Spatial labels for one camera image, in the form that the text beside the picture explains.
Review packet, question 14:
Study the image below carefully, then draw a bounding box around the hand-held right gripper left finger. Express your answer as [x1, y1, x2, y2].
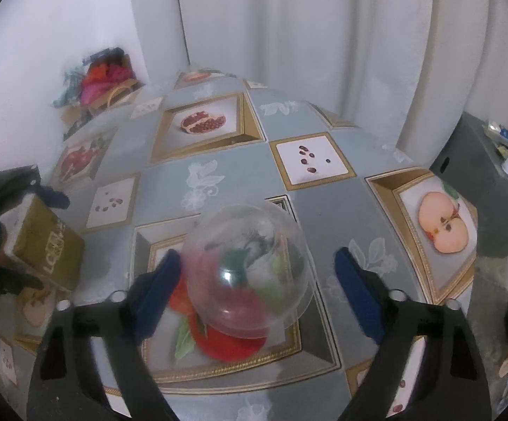
[26, 248, 183, 421]

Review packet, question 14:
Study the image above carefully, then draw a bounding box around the white curtain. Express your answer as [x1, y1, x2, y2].
[127, 0, 508, 176]

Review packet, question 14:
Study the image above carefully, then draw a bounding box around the grey cabinet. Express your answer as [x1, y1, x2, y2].
[429, 112, 508, 259]

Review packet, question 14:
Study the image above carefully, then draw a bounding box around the kraft paper bag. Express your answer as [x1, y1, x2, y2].
[92, 80, 143, 110]

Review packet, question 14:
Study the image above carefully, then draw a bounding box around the clear plastic dome lid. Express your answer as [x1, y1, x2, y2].
[179, 204, 313, 339]

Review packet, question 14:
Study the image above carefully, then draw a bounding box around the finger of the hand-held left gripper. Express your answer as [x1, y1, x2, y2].
[0, 262, 56, 300]
[0, 166, 70, 216]

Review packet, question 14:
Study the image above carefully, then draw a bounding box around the gold box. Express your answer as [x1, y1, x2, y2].
[0, 193, 86, 291]

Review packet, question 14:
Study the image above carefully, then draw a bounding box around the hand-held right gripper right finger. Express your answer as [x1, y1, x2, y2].
[333, 247, 493, 421]

